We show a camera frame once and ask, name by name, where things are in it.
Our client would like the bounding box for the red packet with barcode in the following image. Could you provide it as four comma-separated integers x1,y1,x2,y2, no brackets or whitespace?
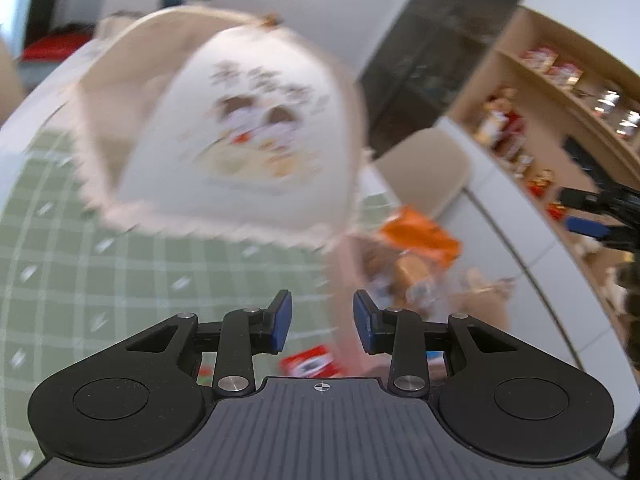
279,345,344,379

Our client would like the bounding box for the white sideboard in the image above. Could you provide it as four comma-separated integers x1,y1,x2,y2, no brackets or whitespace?
440,115,626,461

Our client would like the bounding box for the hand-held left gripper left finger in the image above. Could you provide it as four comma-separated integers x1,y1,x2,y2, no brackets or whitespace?
125,289,293,398

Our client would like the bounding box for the wooden wall shelf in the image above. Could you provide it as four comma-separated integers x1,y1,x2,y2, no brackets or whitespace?
492,7,640,311

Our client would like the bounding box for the green checkered tablecloth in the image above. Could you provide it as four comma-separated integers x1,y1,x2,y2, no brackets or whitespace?
0,130,401,466

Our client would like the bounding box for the red printed packet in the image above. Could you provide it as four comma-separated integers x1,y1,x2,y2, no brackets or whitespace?
547,62,583,90
522,47,557,72

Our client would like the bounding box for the long bread packet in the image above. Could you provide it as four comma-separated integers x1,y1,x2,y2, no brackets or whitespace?
392,252,438,307

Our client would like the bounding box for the clear glass jar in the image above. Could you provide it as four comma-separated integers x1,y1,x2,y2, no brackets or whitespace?
595,89,621,116
617,110,640,138

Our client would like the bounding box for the cartoon print mesh food cover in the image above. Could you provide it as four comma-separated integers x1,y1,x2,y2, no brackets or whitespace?
65,7,367,252

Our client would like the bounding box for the beige chair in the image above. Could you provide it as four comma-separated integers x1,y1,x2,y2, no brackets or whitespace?
375,127,472,221

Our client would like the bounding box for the orange snack bag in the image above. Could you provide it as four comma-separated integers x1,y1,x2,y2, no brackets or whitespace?
380,205,462,267

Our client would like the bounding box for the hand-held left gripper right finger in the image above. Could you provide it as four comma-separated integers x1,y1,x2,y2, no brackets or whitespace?
353,289,521,397

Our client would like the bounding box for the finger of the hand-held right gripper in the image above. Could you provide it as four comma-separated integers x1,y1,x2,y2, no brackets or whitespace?
565,216,640,251
557,185,640,214

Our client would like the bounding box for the dark glass cabinet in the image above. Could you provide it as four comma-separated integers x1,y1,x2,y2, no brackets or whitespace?
357,0,546,156

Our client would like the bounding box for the pink cardboard box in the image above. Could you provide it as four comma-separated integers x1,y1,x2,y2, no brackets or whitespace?
325,230,511,381

